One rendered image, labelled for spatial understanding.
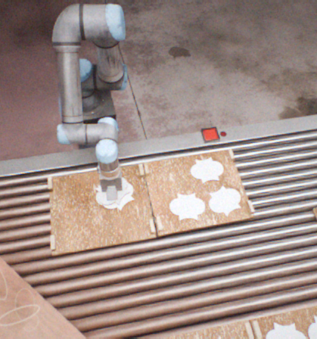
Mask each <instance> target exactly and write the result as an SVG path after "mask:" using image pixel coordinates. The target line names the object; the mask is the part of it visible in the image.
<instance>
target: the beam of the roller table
mask: <svg viewBox="0 0 317 339"><path fill-rule="evenodd" d="M217 130H218V133H219V136H220V138H221V140H220V142H210V143H206V144H204V140H203V136H202V134H201V132H194V133H188V134H183V135H174V136H169V137H163V138H153V139H148V140H143V141H137V142H127V143H122V144H117V157H118V162H120V161H124V160H134V159H139V158H145V157H154V156H159V155H164V154H174V153H179V152H183V151H193V150H198V149H203V148H212V147H218V146H223V145H233V144H237V143H242V142H251V141H256V140H262V139H267V138H277V137H282V136H287V135H296V134H301V133H307V132H316V131H317V115H312V116H306V117H296V118H291V119H286V120H276V121H270V122H265V123H255V124H250V125H244V126H236V127H230V128H224V129H217ZM220 132H226V133H227V136H225V137H222V136H221V135H220ZM95 164H98V158H97V156H96V148H87V149H82V150H76V151H66V152H61V153H56V154H46V155H40V156H35V157H25V158H20V159H15V158H14V159H9V160H0V179H6V178H11V177H16V176H25V175H31V174H36V173H46V172H51V171H56V170H65V169H70V168H76V167H81V166H90V165H95Z"/></svg>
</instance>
